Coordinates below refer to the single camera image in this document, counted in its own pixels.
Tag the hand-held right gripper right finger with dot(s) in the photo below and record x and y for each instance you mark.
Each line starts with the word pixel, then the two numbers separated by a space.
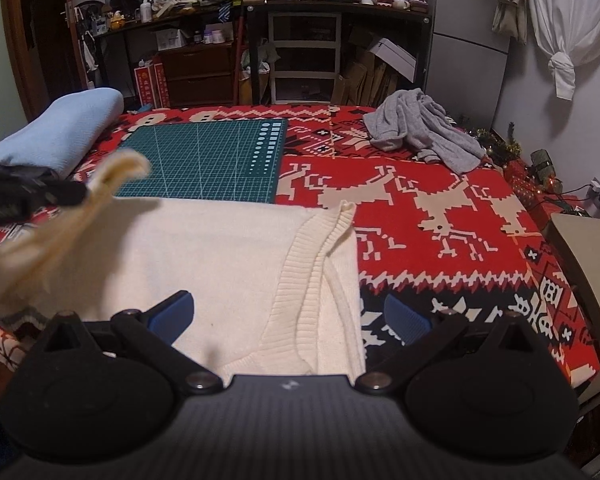
pixel 405 317

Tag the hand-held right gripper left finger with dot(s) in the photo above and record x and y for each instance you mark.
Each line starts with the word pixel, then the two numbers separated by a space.
pixel 175 312

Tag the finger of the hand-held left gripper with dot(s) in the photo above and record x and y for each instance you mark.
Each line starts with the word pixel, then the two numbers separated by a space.
pixel 65 191

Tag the cream knit sweater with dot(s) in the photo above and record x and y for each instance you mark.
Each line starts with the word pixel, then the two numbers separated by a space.
pixel 220 260

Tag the grey garment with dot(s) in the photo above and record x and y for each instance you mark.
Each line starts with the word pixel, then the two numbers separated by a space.
pixel 420 125

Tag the red patterned blanket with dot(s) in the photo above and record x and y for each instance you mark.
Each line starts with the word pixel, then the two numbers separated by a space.
pixel 430 270

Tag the light blue folded blanket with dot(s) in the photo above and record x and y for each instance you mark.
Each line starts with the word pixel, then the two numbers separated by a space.
pixel 55 130

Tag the red printed tall box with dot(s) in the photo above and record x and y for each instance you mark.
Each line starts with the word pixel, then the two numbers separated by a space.
pixel 144 87
pixel 161 85

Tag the green cutting mat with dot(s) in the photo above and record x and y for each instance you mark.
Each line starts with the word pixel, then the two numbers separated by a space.
pixel 200 160

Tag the white hanging bag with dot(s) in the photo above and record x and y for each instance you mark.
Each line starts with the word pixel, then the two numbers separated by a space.
pixel 90 55

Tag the brown wooden drawer cabinet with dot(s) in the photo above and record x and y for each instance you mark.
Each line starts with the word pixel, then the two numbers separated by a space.
pixel 195 80

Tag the red gift box green ribbon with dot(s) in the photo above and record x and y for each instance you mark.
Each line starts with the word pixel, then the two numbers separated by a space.
pixel 522 185

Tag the black desk fan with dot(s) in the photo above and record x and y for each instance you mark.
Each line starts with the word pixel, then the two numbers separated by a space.
pixel 90 16

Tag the yellow figurine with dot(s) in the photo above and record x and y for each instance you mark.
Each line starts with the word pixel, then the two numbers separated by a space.
pixel 117 20

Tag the small white carton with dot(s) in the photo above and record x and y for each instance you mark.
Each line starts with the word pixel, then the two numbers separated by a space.
pixel 171 40

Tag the green tinsel garland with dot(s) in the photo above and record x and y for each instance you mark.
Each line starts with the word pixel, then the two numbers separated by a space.
pixel 500 150

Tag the white pump bottle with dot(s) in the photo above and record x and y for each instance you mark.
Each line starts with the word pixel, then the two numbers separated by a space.
pixel 146 10

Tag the olive green device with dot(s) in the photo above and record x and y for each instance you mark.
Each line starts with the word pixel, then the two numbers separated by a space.
pixel 542 165

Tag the blue striped cloth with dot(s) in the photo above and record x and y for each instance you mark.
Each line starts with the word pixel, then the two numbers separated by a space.
pixel 225 12

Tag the row of upright cardboard sheets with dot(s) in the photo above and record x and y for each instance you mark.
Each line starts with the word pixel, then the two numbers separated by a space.
pixel 365 80

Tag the white plastic drawer unit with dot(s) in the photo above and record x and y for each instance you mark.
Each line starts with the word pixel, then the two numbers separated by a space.
pixel 272 60

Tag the silver refrigerator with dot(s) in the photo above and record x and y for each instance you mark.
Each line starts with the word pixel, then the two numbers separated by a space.
pixel 470 80

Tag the white cardboard box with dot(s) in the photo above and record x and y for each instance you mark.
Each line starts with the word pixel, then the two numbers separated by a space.
pixel 395 57

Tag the beige hanging garment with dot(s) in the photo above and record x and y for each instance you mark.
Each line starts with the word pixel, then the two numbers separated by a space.
pixel 510 10

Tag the white tied curtain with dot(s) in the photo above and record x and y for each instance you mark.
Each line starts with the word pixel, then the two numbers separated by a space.
pixel 570 10

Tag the black frame wooden desk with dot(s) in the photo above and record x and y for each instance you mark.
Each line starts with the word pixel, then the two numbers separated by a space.
pixel 103 65
pixel 330 9

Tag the brown wooden door frame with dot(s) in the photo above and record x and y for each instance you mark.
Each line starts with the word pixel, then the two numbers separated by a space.
pixel 17 60

